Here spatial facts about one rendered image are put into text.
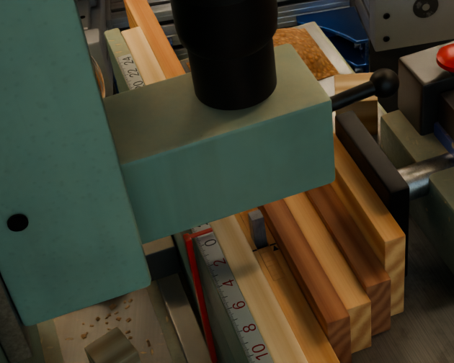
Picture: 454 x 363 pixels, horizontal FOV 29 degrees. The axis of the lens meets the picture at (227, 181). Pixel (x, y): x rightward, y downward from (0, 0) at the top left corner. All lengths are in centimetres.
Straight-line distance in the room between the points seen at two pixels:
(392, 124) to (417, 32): 56
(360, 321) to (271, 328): 6
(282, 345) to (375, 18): 72
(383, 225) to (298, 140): 9
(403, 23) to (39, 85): 85
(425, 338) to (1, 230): 30
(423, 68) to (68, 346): 37
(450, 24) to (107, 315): 66
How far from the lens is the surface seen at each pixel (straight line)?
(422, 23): 123
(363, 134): 63
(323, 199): 64
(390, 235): 58
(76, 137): 45
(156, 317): 78
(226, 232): 63
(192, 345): 74
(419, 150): 67
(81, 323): 80
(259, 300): 59
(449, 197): 63
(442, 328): 63
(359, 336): 61
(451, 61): 65
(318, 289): 58
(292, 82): 55
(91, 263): 51
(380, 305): 61
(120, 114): 55
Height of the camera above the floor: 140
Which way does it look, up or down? 43 degrees down
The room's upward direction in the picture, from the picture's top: 9 degrees counter-clockwise
